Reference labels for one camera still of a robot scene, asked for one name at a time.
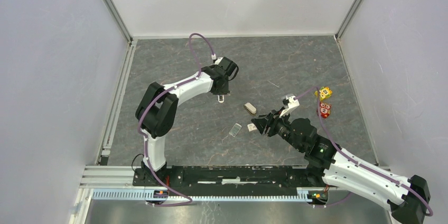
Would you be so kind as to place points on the left aluminium frame post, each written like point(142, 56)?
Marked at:
point(118, 20)

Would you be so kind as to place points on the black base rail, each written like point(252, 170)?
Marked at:
point(232, 181)

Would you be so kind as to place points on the white staple box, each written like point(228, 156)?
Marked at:
point(251, 127)

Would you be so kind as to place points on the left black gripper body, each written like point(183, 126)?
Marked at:
point(224, 89)

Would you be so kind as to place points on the beige stapler base half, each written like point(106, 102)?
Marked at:
point(250, 108)

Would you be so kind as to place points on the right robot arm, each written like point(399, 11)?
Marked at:
point(407, 199)

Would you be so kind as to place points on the yellow toy block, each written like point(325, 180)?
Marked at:
point(323, 93)

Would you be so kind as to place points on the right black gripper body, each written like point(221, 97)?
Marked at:
point(278, 126)

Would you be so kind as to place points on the red toy block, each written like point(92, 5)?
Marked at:
point(324, 109)

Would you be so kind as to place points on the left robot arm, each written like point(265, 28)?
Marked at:
point(157, 109)

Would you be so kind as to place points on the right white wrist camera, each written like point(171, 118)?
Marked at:
point(290, 103)

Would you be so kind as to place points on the right aluminium frame post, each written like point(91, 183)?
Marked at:
point(347, 19)

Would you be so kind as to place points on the white stapler top half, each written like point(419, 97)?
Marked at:
point(221, 99)

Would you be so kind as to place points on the white staple tray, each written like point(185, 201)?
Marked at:
point(235, 130)

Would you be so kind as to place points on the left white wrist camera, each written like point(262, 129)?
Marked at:
point(226, 67)

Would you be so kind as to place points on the aluminium frame post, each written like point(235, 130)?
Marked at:
point(347, 19)
point(118, 20)

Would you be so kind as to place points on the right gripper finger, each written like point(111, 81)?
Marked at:
point(263, 120)
point(263, 128)

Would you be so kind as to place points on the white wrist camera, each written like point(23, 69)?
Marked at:
point(290, 103)
point(226, 67)

